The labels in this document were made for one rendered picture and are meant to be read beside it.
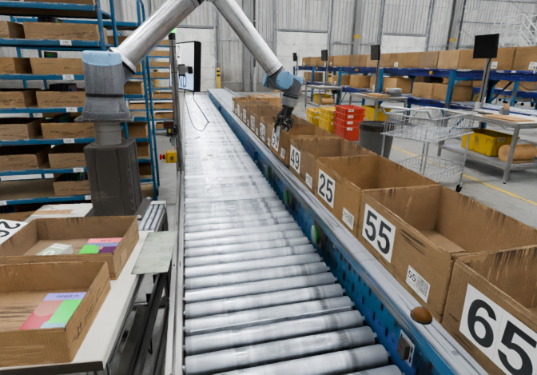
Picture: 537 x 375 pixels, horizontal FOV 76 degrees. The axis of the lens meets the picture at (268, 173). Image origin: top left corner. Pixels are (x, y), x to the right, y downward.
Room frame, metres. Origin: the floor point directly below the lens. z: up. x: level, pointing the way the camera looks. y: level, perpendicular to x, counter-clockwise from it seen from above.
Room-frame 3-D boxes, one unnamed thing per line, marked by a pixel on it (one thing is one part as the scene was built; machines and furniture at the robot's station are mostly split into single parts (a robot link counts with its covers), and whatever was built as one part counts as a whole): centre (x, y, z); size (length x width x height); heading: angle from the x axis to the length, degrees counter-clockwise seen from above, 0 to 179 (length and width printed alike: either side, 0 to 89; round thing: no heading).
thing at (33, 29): (2.37, 1.30, 1.59); 0.40 x 0.30 x 0.10; 103
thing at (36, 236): (1.07, 0.69, 0.80); 0.38 x 0.28 x 0.10; 96
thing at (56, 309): (0.76, 0.57, 0.76); 0.19 x 0.14 x 0.02; 4
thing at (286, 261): (1.07, 0.04, 0.72); 0.52 x 0.05 x 0.05; 103
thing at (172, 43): (2.17, 0.59, 1.11); 0.12 x 0.05 x 0.88; 13
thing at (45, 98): (2.38, 1.30, 1.19); 0.40 x 0.30 x 0.10; 103
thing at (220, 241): (1.26, 0.09, 0.72); 0.52 x 0.05 x 0.05; 103
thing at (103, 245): (1.07, 0.60, 0.78); 0.19 x 0.14 x 0.02; 6
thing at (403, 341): (0.62, -0.31, 0.81); 0.05 x 0.02 x 0.07; 13
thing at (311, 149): (1.61, -0.30, 0.96); 0.39 x 0.29 x 0.17; 13
